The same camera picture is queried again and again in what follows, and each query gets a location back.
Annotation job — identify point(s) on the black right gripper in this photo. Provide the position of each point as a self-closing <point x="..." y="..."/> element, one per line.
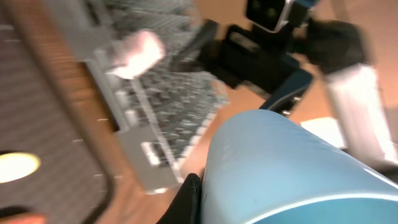
<point x="243" y="56"/>

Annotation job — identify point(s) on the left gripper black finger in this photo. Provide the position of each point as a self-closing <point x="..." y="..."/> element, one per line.
<point x="186" y="205"/>

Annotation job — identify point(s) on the light blue cup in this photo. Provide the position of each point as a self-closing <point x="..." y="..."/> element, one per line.
<point x="263" y="168"/>

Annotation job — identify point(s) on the pink cup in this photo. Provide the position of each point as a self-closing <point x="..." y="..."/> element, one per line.
<point x="137" y="54"/>

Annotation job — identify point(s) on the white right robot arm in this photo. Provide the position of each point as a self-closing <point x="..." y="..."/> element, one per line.
<point x="337" y="49"/>

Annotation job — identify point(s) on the grey dishwasher rack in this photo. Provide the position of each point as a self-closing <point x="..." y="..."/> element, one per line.
<point x="161" y="115"/>

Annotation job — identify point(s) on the orange carrot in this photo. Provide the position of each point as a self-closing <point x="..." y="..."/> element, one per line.
<point x="24" y="218"/>

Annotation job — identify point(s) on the dark brown serving tray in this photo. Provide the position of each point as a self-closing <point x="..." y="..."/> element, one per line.
<point x="70" y="185"/>

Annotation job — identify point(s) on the cream plastic spoon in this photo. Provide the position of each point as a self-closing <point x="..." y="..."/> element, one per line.
<point x="17" y="165"/>

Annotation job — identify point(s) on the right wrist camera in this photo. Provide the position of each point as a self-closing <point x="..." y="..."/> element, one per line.
<point x="270" y="15"/>

